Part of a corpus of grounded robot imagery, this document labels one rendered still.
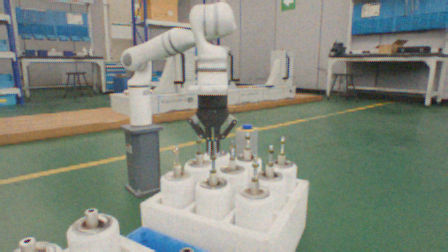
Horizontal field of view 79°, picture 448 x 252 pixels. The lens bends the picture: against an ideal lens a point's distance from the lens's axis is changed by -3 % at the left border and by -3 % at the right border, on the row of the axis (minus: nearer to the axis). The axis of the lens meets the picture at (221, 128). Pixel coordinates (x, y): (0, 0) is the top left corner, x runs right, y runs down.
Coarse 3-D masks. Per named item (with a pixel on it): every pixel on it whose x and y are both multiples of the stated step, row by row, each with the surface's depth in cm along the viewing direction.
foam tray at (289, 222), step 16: (160, 192) 86; (304, 192) 89; (144, 208) 78; (160, 208) 76; (176, 208) 76; (192, 208) 76; (288, 208) 76; (304, 208) 92; (144, 224) 79; (160, 224) 76; (176, 224) 74; (192, 224) 71; (208, 224) 69; (224, 224) 68; (288, 224) 72; (304, 224) 96; (192, 240) 72; (208, 240) 69; (224, 240) 67; (240, 240) 65; (256, 240) 63; (272, 240) 62; (288, 240) 75
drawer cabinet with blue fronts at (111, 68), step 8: (96, 64) 602; (104, 64) 564; (112, 64) 572; (120, 64) 583; (96, 72) 607; (104, 72) 567; (112, 72) 574; (120, 72) 585; (104, 80) 574; (112, 80) 578; (112, 88) 581
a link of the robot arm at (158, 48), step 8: (168, 32) 102; (152, 40) 106; (160, 40) 103; (168, 40) 101; (136, 48) 110; (144, 48) 108; (152, 48) 106; (160, 48) 104; (168, 48) 103; (128, 56) 112; (136, 56) 110; (144, 56) 109; (152, 56) 107; (160, 56) 107; (168, 56) 107; (128, 64) 113; (136, 64) 111
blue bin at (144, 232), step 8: (136, 232) 76; (144, 232) 78; (152, 232) 76; (160, 232) 75; (136, 240) 76; (144, 240) 78; (152, 240) 77; (160, 240) 75; (168, 240) 73; (176, 240) 72; (152, 248) 77; (160, 248) 76; (168, 248) 74; (176, 248) 72; (192, 248) 69; (200, 248) 69
